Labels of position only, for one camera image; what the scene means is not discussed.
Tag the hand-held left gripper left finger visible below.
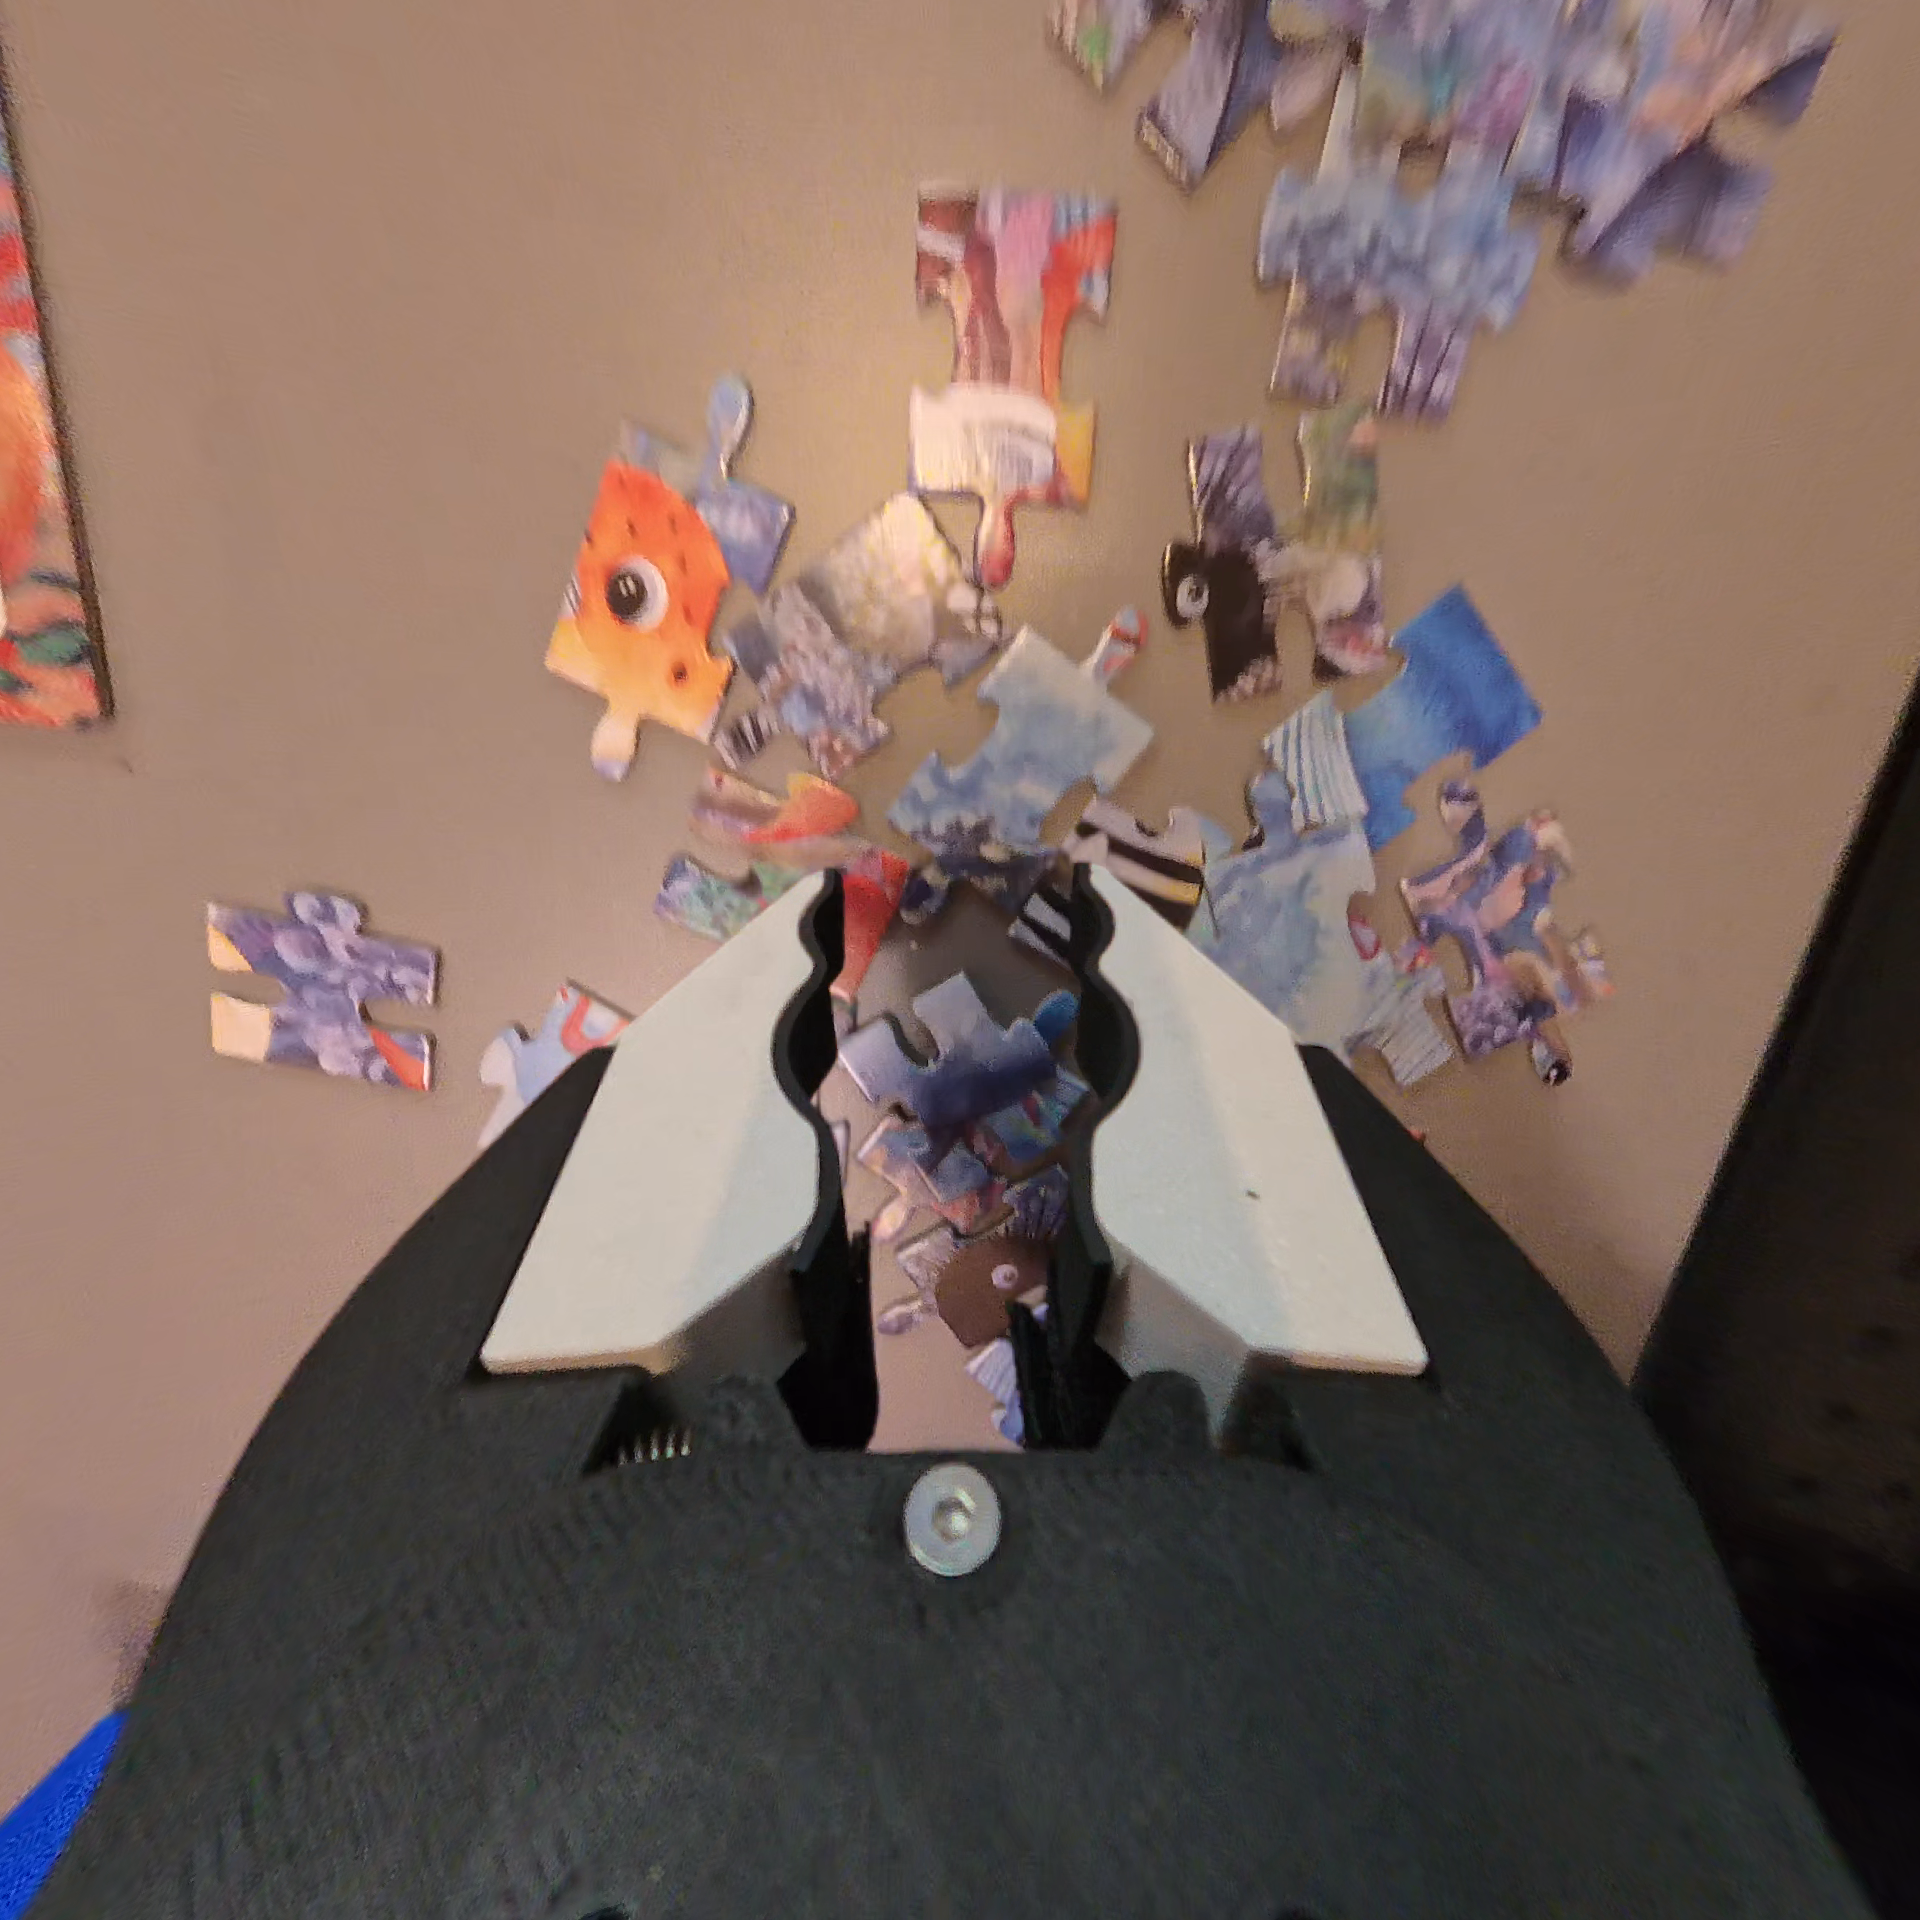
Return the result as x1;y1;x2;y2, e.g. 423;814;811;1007
480;866;881;1448

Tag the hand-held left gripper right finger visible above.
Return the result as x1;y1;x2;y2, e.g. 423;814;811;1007
1008;862;1432;1451

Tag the black white spotted puzzle piece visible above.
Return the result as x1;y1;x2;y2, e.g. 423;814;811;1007
718;491;1010;782

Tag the red white banded puzzle piece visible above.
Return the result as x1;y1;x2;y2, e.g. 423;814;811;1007
908;187;1121;595

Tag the blue mottled puzzle piece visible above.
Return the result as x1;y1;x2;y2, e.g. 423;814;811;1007
1258;157;1545;426

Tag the pile of loose puzzle pieces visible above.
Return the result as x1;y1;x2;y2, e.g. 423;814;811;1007
208;0;1840;1443

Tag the blue plastic bin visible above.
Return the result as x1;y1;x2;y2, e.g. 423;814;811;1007
0;1710;128;1854

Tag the puzzle frame board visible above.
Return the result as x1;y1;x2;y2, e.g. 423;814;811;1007
0;104;120;731

